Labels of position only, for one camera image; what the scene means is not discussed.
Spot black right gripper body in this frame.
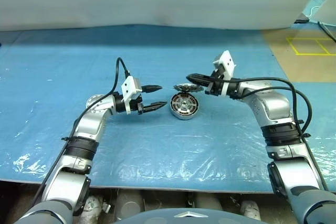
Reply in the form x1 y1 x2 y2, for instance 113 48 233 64
204 69 224 96

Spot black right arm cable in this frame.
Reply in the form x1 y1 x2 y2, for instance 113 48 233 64
219 76 330 192

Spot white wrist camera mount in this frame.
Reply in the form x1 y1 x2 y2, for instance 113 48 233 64
121 76 144 115
212 50 237 97

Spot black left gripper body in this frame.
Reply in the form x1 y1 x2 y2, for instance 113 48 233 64
130 85 145 115

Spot light blue foam board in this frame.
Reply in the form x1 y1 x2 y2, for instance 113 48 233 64
301 0 329 23

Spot blue plastic table cover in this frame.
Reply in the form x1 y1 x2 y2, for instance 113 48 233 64
0 24 336 193

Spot silver motor housing copper windings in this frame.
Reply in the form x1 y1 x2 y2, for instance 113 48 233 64
167 91 201 122

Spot grey rounded cylinder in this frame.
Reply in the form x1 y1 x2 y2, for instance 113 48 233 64
195 194 224 210
115 191 144 219

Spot silver spoked rotor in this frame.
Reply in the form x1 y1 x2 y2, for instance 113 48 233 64
170 93 198 116

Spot grey robot torso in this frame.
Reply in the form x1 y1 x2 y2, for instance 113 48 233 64
115 207 271 224

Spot white panel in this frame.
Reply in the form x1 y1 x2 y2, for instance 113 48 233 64
319 0 336 27

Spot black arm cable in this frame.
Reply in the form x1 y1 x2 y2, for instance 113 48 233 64
219 76 330 192
27 57 132 211

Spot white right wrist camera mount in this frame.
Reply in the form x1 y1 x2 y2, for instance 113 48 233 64
212 50 237 97

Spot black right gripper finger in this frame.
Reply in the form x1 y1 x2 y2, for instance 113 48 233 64
185 73 212 83

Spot brown cardboard sheet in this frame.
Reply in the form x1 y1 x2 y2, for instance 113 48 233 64
262 23 336 83

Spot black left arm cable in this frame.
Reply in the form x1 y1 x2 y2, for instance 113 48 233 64
27 57 132 211

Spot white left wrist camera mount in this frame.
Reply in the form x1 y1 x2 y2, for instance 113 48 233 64
121 76 144 115

